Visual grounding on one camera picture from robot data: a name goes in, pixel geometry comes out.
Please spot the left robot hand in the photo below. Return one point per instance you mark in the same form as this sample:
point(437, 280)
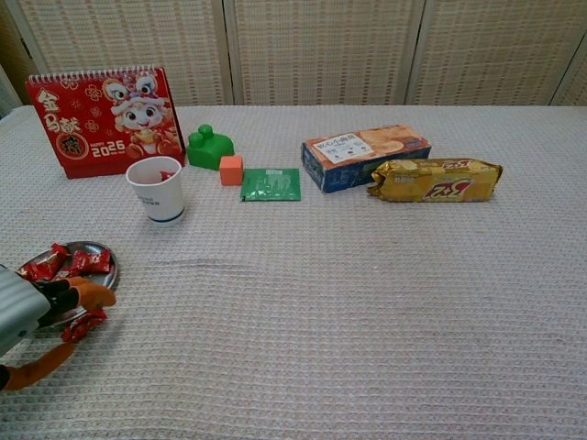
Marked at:
point(18, 311)

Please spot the white paper cup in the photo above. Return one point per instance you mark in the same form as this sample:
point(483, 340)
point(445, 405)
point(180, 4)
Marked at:
point(158, 201)

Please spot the round metal plate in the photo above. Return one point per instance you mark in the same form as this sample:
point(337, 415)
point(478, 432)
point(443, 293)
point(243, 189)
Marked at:
point(89, 246)

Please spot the red desk calendar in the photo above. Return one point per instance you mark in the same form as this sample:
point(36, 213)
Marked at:
point(91, 128)

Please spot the green toy block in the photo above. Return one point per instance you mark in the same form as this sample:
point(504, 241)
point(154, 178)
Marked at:
point(208, 153)

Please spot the orange cube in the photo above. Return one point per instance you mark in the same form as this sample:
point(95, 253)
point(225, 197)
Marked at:
point(230, 170)

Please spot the woven bamboo screen panel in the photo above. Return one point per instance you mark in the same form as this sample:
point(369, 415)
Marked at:
point(128, 46)
point(579, 87)
point(495, 46)
point(7, 46)
point(321, 46)

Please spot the green foil sachet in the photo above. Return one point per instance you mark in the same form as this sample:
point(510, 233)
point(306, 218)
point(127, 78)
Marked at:
point(270, 185)

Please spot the white waffle tablecloth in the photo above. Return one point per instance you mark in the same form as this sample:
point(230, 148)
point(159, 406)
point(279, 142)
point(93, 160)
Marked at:
point(344, 298)

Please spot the orange blue biscuit box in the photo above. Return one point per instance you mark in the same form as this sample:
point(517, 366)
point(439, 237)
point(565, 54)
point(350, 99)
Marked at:
point(362, 146)

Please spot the golden biscuit packet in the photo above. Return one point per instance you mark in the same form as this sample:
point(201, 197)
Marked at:
point(435, 183)

